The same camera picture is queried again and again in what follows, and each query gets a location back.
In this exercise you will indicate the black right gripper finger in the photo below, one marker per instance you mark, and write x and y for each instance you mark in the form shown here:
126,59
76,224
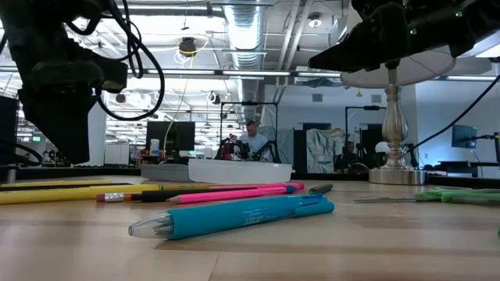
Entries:
371,47

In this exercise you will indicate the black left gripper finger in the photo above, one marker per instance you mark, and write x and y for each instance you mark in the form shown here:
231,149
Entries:
62,125

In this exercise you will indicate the thin yellow pen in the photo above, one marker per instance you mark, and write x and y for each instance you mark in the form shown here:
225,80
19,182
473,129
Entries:
58,182

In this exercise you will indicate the thick yellow highlighter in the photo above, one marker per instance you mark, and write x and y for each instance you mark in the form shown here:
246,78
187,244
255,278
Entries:
58,194

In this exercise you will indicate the orange pencil with pink eraser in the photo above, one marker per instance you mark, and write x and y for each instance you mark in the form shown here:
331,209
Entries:
113,197

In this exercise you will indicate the grey translucent box lid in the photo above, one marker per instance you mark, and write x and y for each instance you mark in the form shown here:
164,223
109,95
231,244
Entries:
164,173

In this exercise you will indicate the black pen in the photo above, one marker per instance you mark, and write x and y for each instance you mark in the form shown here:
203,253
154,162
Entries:
164,196

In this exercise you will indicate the dark grey marker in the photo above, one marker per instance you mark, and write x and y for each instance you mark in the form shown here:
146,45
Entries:
320,189

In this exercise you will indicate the pink pen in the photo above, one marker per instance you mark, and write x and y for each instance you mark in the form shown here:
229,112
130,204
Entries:
300,186

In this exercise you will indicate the white shallow tray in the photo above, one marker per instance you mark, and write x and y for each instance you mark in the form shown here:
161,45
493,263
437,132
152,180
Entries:
234,173

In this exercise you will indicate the pink pencil with blue end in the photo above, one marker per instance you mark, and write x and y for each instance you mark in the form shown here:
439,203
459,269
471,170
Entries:
234,195

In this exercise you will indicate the teal multicolour ballpoint pen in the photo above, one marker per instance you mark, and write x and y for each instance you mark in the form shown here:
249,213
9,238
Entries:
234,216

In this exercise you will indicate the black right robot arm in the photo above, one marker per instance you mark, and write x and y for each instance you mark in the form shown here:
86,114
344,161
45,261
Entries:
480,15

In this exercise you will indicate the background black robot arm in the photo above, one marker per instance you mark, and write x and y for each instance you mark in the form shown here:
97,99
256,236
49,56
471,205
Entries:
269,150
242,150

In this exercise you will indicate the white column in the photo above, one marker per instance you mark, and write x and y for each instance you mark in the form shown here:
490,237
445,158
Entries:
97,148

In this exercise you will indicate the black screen edge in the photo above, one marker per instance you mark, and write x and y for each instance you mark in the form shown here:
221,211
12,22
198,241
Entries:
8,129

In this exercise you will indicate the black light stand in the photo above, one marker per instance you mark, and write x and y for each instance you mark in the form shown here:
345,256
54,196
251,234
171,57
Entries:
365,107

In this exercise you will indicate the white cabinet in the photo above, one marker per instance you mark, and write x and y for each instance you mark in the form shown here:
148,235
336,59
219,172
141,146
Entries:
117,154

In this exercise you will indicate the white-shade silver table lamp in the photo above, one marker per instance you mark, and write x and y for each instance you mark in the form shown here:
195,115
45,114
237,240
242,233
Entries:
394,125

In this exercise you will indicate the white bottle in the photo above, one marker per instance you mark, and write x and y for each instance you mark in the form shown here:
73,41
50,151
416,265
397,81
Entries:
154,147

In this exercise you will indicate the white globe lamp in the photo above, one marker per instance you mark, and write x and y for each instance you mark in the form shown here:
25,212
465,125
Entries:
381,147

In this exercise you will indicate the blue-lit monitor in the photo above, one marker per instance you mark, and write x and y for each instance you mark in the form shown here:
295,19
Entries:
464,136

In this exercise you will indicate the black computer monitor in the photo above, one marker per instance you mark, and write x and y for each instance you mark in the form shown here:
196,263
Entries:
172,136

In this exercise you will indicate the person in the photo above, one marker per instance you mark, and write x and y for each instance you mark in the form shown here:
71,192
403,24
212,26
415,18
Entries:
254,142
347,156

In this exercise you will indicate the patterned hanging cloth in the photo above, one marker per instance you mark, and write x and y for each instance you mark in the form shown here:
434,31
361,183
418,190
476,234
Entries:
320,152

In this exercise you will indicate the long ceiling light bar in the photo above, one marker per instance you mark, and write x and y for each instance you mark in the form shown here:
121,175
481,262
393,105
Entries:
254,73

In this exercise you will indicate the black ceiling-mounted device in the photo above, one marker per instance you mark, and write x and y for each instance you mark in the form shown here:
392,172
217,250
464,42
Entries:
187,46

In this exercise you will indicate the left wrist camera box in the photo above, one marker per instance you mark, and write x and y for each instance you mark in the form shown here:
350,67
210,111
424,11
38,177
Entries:
115,78

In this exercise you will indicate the silver ventilation duct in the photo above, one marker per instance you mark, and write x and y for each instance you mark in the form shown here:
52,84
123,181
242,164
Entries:
244,31

